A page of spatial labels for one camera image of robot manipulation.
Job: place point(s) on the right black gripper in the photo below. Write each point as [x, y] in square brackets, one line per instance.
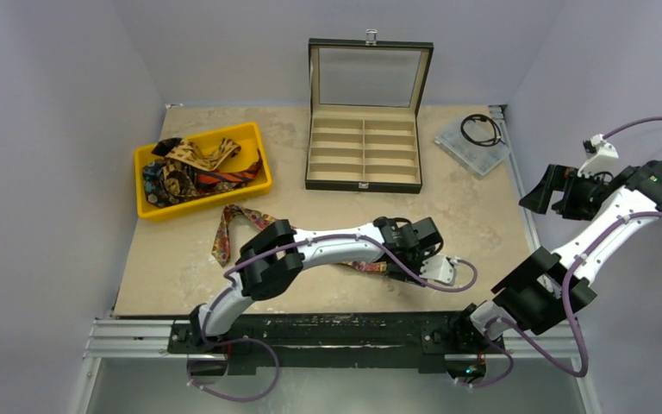
[555, 187]

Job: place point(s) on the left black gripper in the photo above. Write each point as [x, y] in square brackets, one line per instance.
[393, 271]

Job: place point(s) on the colourful patterned tie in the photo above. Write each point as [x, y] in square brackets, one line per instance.
[222, 250]

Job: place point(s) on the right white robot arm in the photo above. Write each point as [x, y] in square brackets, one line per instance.
[531, 294]

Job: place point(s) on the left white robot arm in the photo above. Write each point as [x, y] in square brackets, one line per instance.
[271, 261]

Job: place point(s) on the clear plastic box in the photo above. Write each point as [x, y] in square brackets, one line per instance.
[476, 141]

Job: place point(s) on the black compartment display case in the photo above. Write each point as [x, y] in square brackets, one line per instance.
[365, 98]

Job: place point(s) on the yellow plastic bin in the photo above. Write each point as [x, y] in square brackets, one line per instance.
[246, 134]

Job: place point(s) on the orange black striped tie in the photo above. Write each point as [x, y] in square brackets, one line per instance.
[219, 182]

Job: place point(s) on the tan patterned tie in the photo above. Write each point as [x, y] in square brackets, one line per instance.
[188, 153]

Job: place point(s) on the dark blue patterned tie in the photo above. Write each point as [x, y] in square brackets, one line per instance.
[168, 182]

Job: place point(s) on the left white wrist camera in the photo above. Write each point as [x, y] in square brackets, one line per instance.
[439, 269]

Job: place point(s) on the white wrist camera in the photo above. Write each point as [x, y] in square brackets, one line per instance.
[601, 157]
[439, 269]

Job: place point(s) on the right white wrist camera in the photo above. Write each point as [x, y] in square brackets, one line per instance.
[601, 157]

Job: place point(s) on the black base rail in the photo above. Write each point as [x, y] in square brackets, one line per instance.
[262, 355]

